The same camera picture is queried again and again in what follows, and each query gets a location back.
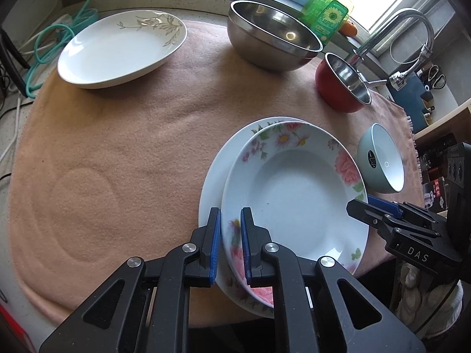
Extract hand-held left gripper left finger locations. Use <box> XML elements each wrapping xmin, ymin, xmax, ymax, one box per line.
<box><xmin>39</xmin><ymin>207</ymin><xmax>222</xmax><ymax>353</ymax></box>

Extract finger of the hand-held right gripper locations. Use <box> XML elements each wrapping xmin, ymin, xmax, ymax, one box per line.
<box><xmin>367</xmin><ymin>195</ymin><xmax>448</xmax><ymax>229</ymax></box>
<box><xmin>346</xmin><ymin>199</ymin><xmax>443</xmax><ymax>242</ymax></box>

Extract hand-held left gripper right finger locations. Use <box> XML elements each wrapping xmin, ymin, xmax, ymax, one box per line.
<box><xmin>240</xmin><ymin>207</ymin><xmax>427</xmax><ymax>353</ymax></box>

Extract small grey-green bowl white inside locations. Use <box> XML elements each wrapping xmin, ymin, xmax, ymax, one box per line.
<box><xmin>356</xmin><ymin>122</ymin><xmax>405</xmax><ymax>194</ymax></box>

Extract large white floral-rim plate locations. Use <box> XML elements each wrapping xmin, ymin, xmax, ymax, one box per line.
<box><xmin>198</xmin><ymin>116</ymin><xmax>369</xmax><ymax>319</ymax></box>

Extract pink floral deep plate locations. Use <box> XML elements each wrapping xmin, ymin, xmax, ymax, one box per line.
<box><xmin>221</xmin><ymin>121</ymin><xmax>369</xmax><ymax>309</ymax></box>

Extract red bowl steel inside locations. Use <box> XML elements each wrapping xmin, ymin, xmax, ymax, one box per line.
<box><xmin>315</xmin><ymin>52</ymin><xmax>372</xmax><ymax>113</ymax></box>

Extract large stainless steel bowl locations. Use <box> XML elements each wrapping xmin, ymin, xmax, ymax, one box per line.
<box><xmin>227</xmin><ymin>0</ymin><xmax>324</xmax><ymax>71</ymax></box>

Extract white plate grey leaf print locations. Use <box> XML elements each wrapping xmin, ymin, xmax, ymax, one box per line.
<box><xmin>57</xmin><ymin>9</ymin><xmax>188</xmax><ymax>89</ymax></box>

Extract person's right hand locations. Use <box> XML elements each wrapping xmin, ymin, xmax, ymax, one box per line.
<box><xmin>399</xmin><ymin>264</ymin><xmax>465</xmax><ymax>339</ymax></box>

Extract red white box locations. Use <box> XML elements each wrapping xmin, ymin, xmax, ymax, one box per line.
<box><xmin>423</xmin><ymin>176</ymin><xmax>448</xmax><ymax>211</ymax></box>

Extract curved wooden shelf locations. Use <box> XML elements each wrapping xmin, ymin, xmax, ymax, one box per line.
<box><xmin>412</xmin><ymin>97</ymin><xmax>471</xmax><ymax>148</ymax></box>

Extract blue utensil holder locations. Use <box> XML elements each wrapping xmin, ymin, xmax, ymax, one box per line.
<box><xmin>392</xmin><ymin>70</ymin><xmax>435</xmax><ymax>133</ymax></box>

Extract pink fleece towel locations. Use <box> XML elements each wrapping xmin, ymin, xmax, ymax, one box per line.
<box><xmin>7</xmin><ymin>20</ymin><xmax>424</xmax><ymax>328</ymax></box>

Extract chrome kitchen faucet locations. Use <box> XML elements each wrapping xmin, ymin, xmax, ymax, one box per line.
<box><xmin>353</xmin><ymin>7</ymin><xmax>437</xmax><ymax>89</ymax></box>

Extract green dish soap pump bottle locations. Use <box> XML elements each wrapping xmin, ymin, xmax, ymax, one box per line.
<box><xmin>298</xmin><ymin>0</ymin><xmax>356</xmax><ymax>43</ymax></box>

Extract red plastic object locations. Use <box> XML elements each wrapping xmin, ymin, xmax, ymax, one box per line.
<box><xmin>0</xmin><ymin>303</ymin><xmax>28</xmax><ymax>353</ymax></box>

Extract teal power strip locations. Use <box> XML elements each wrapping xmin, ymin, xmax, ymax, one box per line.
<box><xmin>71</xmin><ymin>8</ymin><xmax>99</xmax><ymax>26</ymax></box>

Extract chrome pull-out sprayer hose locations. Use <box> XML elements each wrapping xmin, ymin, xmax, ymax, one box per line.
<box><xmin>389</xmin><ymin>42</ymin><xmax>432</xmax><ymax>91</ymax></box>

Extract black-handled scissors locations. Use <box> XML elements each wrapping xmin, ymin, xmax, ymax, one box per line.
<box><xmin>419</xmin><ymin>64</ymin><xmax>447</xmax><ymax>91</ymax></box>

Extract teal cable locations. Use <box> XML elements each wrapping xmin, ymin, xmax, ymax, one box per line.
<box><xmin>24</xmin><ymin>0</ymin><xmax>113</xmax><ymax>98</ymax></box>

